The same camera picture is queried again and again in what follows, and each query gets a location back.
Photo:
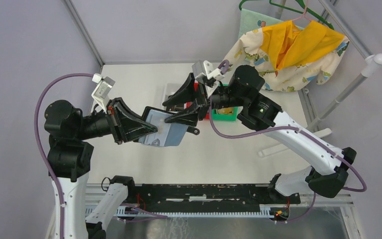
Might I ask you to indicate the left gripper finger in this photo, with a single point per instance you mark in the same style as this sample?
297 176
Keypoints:
129 120
134 134

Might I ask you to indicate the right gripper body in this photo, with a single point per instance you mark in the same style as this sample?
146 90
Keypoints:
204 100

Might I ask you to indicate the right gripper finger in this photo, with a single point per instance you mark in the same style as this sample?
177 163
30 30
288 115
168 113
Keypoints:
188 116
186 93

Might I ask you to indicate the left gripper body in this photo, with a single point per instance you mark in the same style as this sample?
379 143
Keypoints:
117 124

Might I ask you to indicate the black leather card holder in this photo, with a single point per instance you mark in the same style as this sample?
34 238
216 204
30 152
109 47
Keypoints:
168 134

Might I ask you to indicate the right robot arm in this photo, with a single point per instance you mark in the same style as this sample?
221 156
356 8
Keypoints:
328 168

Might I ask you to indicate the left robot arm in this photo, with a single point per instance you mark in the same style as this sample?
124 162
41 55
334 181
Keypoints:
70 156

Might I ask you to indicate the green plastic bin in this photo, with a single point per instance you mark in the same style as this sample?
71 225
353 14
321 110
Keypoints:
225 114

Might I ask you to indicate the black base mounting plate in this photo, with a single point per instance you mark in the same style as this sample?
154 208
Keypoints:
206 198

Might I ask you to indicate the light green towel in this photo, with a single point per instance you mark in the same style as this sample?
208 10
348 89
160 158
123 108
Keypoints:
250 23

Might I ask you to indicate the yellow cream children's jacket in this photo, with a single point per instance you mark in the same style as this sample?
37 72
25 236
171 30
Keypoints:
327 50

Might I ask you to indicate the pink clothes hanger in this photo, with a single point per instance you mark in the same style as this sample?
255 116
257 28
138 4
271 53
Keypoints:
304 13

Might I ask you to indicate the white clothes rack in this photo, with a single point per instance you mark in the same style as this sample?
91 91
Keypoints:
356 86

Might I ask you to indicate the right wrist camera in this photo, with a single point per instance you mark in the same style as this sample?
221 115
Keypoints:
205 73

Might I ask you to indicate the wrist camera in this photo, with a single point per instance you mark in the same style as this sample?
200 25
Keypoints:
205 73
103 87

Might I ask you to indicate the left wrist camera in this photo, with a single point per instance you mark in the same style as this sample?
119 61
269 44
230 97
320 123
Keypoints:
103 87

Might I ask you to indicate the white cable tray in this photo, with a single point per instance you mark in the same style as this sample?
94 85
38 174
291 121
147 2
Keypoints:
264 212

